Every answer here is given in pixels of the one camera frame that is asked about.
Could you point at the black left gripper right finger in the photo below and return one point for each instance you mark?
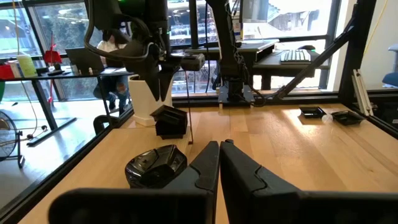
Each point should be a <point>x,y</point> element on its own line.
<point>295,208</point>

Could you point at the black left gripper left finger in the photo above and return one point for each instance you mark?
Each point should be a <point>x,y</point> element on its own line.
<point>140,207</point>

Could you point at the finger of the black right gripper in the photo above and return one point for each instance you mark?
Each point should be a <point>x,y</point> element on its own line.
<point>167,82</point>
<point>154,82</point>

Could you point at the black glossy round plate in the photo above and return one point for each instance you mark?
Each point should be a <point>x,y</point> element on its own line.
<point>155,165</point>
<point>134,182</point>

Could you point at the black glossy angular deep plate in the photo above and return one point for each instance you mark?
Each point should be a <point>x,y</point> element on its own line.
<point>172,126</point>

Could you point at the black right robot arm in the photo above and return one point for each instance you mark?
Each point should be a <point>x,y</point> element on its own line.
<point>228,46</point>

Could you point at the white faceted plant pot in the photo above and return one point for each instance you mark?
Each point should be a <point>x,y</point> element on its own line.
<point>143,105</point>

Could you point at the person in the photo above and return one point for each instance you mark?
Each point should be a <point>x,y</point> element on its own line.
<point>116,90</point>

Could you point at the black laptop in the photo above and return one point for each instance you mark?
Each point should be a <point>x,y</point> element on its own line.
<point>84,60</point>

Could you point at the black arched clamp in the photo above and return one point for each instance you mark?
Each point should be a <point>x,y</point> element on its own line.
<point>99,119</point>

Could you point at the red decorative flower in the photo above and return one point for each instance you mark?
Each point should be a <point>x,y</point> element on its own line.
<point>52,56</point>

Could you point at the small white round object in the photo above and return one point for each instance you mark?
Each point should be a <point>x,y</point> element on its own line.
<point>327,118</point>

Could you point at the black square flat plate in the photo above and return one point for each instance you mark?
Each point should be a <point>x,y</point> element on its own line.
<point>347,117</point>
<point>312,112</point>

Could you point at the black office desk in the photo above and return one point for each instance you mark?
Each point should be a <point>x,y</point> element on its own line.
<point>43,102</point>

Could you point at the small yellow-green object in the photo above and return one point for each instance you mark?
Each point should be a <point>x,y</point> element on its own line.
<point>27,66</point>

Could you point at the computer keyboard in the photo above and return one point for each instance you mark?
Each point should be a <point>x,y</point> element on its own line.
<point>295,56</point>

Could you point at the black floor fan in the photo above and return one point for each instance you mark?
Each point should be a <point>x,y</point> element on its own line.
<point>20,146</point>

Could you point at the silver aluminium bar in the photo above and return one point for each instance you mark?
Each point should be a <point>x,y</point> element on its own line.
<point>360,90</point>

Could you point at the red box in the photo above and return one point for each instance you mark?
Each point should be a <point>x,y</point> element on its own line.
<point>6,71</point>

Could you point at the black computer mouse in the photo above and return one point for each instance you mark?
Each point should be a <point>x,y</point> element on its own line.
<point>308,48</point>

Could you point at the blue office chair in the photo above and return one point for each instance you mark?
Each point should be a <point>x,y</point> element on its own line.
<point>391,79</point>

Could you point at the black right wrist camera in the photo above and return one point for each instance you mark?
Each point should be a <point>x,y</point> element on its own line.
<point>192,61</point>

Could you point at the black table frame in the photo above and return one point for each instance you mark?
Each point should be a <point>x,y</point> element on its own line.
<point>199,101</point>

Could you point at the black metal shelf frame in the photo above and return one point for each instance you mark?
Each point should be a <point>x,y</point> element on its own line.
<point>191,130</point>

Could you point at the black diagonal frame brace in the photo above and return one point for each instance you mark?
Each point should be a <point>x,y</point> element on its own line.
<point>311,65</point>

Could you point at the black frame post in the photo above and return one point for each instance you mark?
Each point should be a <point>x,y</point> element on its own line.
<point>354,46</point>

